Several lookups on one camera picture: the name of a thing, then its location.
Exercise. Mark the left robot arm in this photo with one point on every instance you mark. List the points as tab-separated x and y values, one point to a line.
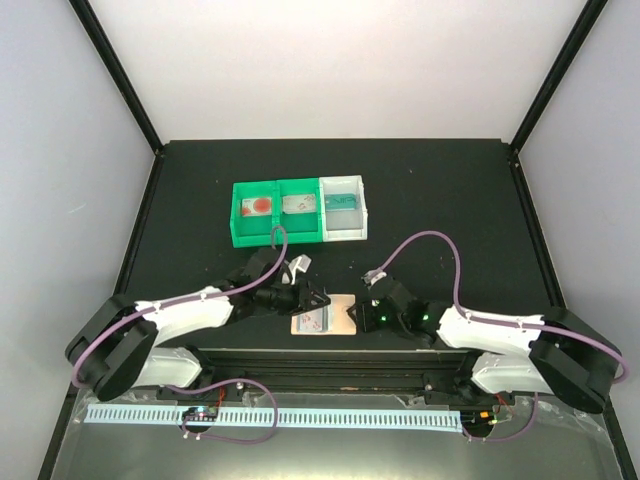
125	344

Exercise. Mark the black frame post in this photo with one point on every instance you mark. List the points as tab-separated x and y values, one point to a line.
572	45
103	46

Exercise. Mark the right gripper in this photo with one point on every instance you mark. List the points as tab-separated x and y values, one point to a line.
364	319

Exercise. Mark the green bin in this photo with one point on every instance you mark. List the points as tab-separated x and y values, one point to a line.
251	231
300	228

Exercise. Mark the black frame post left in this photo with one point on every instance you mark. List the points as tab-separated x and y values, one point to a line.
103	46

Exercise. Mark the small circuit board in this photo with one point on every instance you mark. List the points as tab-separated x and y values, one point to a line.
201	413

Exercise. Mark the beige card holder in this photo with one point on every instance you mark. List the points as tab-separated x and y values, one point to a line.
341	324

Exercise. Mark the white slotted cable duct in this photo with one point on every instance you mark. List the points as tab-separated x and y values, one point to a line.
313	418

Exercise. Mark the black aluminium rail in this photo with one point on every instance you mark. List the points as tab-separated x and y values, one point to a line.
443	374

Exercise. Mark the red circle card in bin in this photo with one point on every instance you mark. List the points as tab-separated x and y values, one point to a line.
256	206

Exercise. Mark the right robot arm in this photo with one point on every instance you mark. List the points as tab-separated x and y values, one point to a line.
553	353

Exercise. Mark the black frame post right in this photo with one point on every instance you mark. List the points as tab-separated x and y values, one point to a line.
572	45

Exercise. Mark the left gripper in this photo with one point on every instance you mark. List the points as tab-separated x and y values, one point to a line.
303	298

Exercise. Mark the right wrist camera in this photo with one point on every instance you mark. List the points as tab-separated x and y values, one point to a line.
377	282

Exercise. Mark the white bin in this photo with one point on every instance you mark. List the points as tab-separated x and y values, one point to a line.
344	212

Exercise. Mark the teal VIP card in bin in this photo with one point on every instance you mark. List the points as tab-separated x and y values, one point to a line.
340	202

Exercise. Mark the white card in bin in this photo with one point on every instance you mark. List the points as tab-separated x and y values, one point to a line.
299	204

